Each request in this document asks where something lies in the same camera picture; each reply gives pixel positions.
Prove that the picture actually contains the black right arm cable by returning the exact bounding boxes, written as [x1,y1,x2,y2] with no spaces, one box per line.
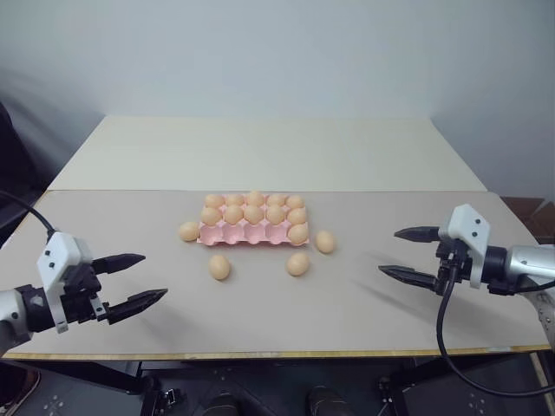
[435,255,555,397]

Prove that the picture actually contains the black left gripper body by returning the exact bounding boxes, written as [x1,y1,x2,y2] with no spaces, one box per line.
[62,261,110,326]

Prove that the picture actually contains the pink egg tray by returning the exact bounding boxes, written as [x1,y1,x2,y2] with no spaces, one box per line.
[197,202,311,250]

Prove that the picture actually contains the dark rounded shape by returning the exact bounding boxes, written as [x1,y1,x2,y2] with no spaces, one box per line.
[202,392,245,416]

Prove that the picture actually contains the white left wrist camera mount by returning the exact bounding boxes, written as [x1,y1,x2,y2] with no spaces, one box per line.
[36,231,95,335]

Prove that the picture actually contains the brown wooden furniture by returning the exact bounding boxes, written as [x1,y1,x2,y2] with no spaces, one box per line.
[499,196,555,249]

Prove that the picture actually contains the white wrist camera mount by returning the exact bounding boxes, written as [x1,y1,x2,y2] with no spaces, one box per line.
[436,204,494,289]
[36,231,95,335]

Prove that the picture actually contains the black table frame leg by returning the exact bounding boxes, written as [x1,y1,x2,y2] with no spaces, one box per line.
[375,353,541,411]
[0,358,183,409]

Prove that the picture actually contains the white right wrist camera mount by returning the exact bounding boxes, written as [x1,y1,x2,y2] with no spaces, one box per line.
[436,204,494,289]

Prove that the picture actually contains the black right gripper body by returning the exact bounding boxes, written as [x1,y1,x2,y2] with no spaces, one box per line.
[433,237,474,298]

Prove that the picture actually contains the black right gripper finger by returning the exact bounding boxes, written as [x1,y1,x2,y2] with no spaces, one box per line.
[377,264,440,293]
[393,225,441,245]

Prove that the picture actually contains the dark bulky object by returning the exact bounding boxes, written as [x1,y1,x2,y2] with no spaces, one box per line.
[0,101,34,249]

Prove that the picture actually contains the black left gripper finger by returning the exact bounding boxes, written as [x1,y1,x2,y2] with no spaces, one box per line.
[106,288,169,327]
[92,253,147,276]

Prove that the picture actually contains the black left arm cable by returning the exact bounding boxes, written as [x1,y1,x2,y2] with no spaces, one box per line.
[0,190,60,238]

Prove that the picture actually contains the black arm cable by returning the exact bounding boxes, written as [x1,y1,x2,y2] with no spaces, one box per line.
[435,255,555,397]
[0,190,60,238]

